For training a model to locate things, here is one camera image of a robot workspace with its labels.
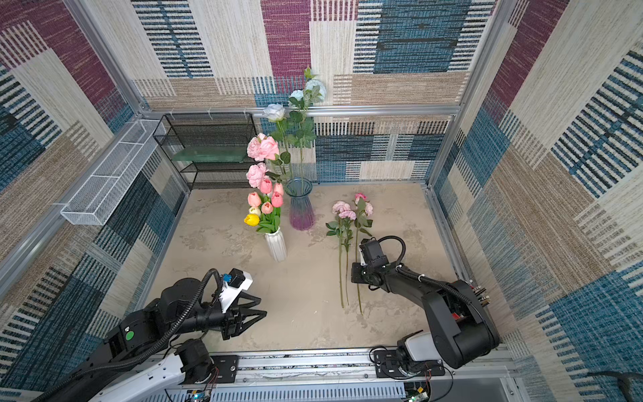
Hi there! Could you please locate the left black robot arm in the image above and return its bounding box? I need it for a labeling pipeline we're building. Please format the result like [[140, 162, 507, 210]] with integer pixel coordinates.
[[36, 270, 267, 401]]

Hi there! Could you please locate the light pink carnation stem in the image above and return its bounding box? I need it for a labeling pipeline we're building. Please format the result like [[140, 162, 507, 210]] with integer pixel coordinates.
[[338, 204, 356, 304]]

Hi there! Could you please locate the pink peony cluster stem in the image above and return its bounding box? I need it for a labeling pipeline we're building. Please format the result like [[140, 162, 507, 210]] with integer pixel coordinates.
[[246, 133, 294, 189]]

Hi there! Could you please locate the white ribbed ceramic vase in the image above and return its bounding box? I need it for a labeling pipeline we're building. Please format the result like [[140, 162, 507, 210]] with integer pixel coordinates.
[[265, 229, 287, 262]]

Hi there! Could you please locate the black wire mesh shelf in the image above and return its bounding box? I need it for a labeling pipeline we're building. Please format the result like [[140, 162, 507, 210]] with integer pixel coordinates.
[[153, 112, 257, 190]]

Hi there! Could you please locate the white rose branch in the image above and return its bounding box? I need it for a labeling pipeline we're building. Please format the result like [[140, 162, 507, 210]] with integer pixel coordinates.
[[263, 67, 327, 179]]

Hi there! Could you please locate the green tray on shelf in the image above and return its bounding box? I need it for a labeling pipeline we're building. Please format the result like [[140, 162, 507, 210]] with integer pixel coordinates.
[[172, 147, 247, 163]]

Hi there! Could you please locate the left black corrugated cable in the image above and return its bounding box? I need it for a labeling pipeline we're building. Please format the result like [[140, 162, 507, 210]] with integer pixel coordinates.
[[29, 268, 224, 402]]

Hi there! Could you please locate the tulip bunch pink yellow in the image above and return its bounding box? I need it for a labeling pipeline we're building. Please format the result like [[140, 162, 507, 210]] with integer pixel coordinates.
[[244, 176, 285, 235]]

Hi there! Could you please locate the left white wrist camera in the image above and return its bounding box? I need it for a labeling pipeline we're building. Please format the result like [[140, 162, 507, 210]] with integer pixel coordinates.
[[219, 268, 253, 313]]

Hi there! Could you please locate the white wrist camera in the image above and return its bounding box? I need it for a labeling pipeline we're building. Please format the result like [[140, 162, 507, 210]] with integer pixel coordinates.
[[219, 268, 253, 313], [358, 238, 386, 266]]

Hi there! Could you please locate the hot pink rose stem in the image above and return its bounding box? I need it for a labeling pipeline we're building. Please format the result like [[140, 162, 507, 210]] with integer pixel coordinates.
[[352, 192, 375, 315]]

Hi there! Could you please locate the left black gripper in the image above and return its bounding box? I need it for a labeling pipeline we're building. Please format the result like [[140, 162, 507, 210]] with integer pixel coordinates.
[[168, 292, 269, 342]]

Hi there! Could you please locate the pink carnation twin stem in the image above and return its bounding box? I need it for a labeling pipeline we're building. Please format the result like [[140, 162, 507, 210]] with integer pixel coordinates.
[[326, 193, 373, 308]]

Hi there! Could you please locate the white wire mesh tray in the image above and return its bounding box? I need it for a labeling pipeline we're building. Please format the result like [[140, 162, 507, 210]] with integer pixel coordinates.
[[60, 119, 158, 226]]

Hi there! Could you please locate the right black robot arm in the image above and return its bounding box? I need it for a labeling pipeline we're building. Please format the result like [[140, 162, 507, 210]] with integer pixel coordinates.
[[351, 263, 500, 377]]

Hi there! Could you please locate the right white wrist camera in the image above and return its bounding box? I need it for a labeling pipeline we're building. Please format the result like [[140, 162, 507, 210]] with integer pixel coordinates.
[[358, 238, 386, 266]]

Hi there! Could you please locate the purple blue glass vase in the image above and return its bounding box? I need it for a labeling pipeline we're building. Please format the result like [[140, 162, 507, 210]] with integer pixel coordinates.
[[285, 178, 315, 231]]

